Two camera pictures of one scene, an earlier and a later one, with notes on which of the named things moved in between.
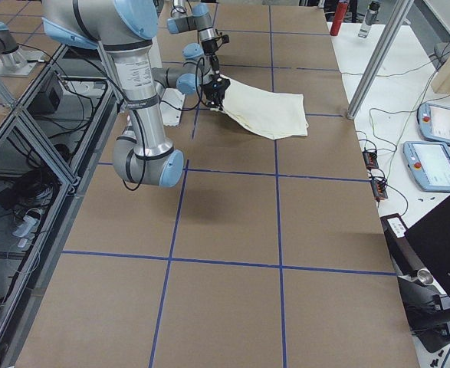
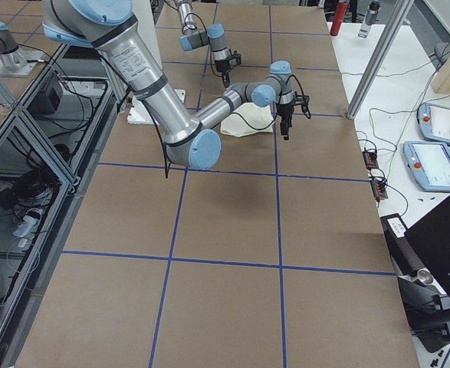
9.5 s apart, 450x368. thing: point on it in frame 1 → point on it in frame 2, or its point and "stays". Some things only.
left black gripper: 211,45 → 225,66
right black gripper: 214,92 → 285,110
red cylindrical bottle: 340,11 stays
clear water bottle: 369,19 stays
